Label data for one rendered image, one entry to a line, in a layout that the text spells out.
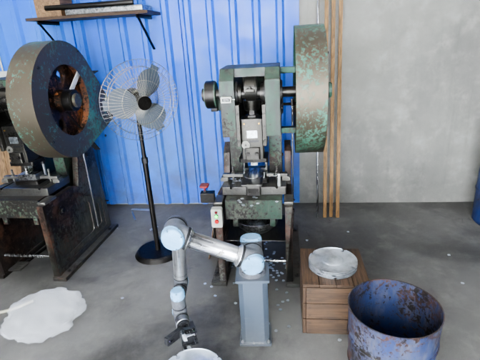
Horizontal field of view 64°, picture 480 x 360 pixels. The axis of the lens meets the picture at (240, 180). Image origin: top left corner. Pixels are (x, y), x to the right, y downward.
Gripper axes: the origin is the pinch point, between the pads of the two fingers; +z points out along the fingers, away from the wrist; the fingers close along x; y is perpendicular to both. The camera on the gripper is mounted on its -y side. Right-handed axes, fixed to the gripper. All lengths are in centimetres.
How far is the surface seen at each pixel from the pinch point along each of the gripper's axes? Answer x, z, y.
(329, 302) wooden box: 6, -14, 85
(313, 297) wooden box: 3, -18, 77
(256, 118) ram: -87, -97, 76
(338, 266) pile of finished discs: -9, -24, 97
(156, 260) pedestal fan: 27, -136, -1
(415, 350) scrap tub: -12, 46, 90
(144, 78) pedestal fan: -116, -139, 10
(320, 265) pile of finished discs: -9, -29, 88
